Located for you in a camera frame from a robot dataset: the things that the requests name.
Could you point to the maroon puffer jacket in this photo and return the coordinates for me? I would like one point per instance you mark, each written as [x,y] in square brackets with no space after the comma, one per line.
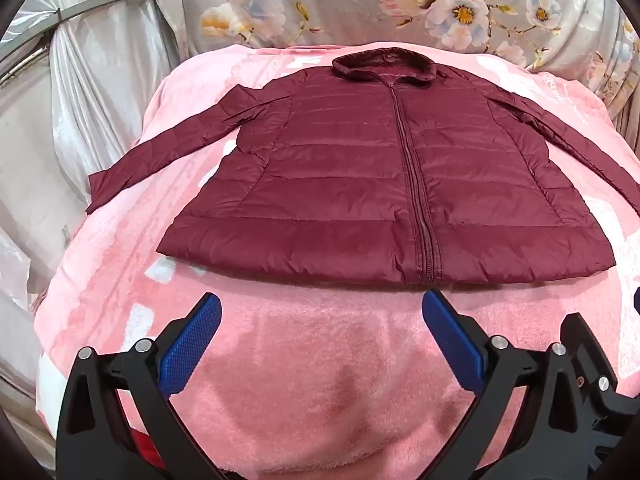
[340,185]

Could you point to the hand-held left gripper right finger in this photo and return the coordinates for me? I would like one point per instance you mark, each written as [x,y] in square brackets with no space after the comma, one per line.
[452,340]

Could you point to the grey metal tube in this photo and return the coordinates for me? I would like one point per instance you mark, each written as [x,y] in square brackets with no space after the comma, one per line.
[100,2]

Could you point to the pink fleece blanket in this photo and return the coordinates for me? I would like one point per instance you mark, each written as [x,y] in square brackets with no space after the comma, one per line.
[320,385]

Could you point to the grey floral bed sheet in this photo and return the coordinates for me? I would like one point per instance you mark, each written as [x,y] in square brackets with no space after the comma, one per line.
[350,5]

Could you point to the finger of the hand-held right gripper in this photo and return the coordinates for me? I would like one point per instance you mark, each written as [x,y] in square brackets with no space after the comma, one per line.
[587,350]

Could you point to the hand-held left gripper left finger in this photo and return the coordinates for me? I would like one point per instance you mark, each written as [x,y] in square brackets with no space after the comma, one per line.
[192,340]

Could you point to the red object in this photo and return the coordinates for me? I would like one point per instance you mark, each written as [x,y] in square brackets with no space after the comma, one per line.
[149,447]

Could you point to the silver satin curtain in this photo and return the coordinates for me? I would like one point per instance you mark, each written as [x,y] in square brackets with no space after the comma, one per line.
[85,110]

